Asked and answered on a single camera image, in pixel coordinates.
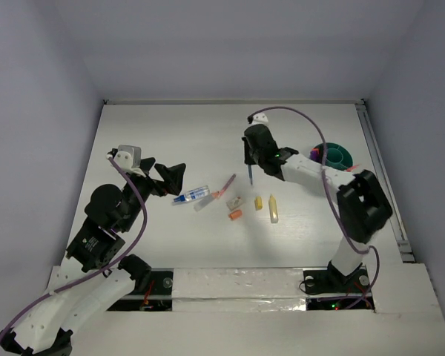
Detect blue thin pen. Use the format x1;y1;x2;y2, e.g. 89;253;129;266
248;165;254;186

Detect clear spray bottle blue cap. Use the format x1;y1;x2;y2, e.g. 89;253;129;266
173;185;211;205

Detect clear orange highlighter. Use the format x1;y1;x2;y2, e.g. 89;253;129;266
194;194;215;211

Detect purple capped black highlighter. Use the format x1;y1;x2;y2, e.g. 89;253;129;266
309;148;320;162

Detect white eraser box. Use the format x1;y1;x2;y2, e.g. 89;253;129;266
226;197;244;211

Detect orange highlighter cap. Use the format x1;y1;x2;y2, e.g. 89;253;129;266
228;209;243;221

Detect pink orange thin pen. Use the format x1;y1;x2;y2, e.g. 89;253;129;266
346;164;361;172

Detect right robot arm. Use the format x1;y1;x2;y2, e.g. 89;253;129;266
243;124;392;295

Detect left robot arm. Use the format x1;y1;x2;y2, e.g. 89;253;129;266
0;148;186;355

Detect yellow highlighter cap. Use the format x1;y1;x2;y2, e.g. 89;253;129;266
254;196;263;211

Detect clear uncapped yellow highlighter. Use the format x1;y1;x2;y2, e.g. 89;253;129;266
268;194;279;223

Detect teal round pen holder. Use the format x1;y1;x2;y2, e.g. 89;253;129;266
312;142;353;171

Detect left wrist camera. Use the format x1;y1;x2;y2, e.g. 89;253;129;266
106;145;148;176

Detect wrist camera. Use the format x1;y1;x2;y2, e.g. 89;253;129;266
247;113;268;126
106;145;148;176

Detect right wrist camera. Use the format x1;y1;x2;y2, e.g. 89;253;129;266
247;113;268;126

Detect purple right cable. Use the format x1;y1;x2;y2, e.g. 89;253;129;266
250;107;381;311

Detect purple cable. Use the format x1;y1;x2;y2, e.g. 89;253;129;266
250;107;381;311
0;157;149;355

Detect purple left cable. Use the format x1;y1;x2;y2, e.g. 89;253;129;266
0;157;149;355

